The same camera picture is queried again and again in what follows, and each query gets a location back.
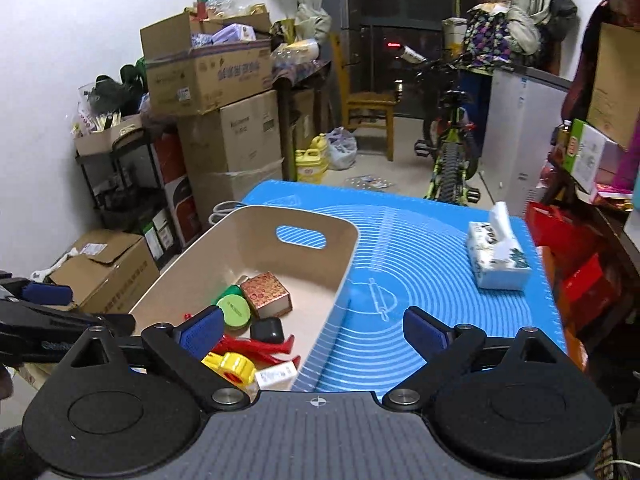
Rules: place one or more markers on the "wooden chair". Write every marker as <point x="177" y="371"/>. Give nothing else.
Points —
<point x="353" y="104"/>

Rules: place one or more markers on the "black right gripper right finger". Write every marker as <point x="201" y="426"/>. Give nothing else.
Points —
<point x="448" y="352"/>

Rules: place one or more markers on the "yellow oil jug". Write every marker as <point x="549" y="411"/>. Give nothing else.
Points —
<point x="312" y="163"/>

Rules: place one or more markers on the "green white carton box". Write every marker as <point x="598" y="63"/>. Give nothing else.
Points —
<point x="591" y="157"/>

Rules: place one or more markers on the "beige plastic storage basket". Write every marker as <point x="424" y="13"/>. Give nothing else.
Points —
<point x="308" y="252"/>

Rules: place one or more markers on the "grey handled scissors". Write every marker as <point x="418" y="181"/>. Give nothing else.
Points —
<point x="222" y="210"/>

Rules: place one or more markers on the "bicycle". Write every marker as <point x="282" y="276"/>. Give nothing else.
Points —
<point x="448" y="135"/>

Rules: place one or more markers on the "open cardboard box on floor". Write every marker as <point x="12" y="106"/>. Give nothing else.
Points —
<point x="108" y="271"/>

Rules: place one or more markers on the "blue silicone baking mat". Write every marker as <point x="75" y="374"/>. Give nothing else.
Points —
<point x="411" y="253"/>

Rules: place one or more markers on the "large taped cardboard box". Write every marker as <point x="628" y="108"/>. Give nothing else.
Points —
<point x="231" y="150"/>

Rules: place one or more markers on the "yellow toy tool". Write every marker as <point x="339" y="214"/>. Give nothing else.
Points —
<point x="233" y="367"/>

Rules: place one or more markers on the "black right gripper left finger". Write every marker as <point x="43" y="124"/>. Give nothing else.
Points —
<point x="177" y="352"/>

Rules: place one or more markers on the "white freezer cabinet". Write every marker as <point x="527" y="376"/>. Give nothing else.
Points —
<point x="524" y="109"/>

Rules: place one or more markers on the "plastic bag on floor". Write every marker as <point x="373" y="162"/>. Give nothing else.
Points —
<point x="343" y="149"/>

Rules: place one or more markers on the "black earbuds case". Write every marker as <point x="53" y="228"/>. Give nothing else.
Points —
<point x="267" y="330"/>

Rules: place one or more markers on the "patterned square box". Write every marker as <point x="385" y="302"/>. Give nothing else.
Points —
<point x="267" y="296"/>

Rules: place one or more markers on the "black metal shelf rack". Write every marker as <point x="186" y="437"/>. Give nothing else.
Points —
<point x="127" y="188"/>

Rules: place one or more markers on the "green round tin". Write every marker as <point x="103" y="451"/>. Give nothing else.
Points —
<point x="236" y="311"/>

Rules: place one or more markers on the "tissue pack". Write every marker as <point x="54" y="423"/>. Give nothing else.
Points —
<point x="497" y="258"/>

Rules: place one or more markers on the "white usb charger plug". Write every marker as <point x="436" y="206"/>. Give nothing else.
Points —
<point x="276" y="376"/>

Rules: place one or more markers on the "red ultraman figure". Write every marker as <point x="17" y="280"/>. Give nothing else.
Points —
<point x="260" y="352"/>

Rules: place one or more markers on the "printed cardboard box on stack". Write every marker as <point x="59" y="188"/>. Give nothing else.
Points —
<point x="188" y="77"/>

